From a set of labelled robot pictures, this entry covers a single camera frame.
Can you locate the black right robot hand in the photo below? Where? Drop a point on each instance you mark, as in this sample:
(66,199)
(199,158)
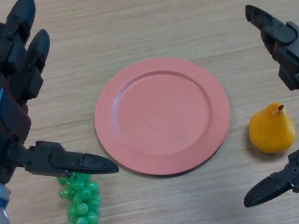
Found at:
(293,42)

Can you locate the green grape bunch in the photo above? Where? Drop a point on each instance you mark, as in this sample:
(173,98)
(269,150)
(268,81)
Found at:
(82,207)

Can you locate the yellow pear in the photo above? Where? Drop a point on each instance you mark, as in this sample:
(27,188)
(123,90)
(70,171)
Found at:
(272,132)

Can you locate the pink round plate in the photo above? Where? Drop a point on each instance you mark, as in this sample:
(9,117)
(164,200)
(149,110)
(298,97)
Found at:
(163,115)

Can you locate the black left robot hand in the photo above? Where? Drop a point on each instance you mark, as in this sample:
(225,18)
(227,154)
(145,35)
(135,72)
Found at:
(0,116)

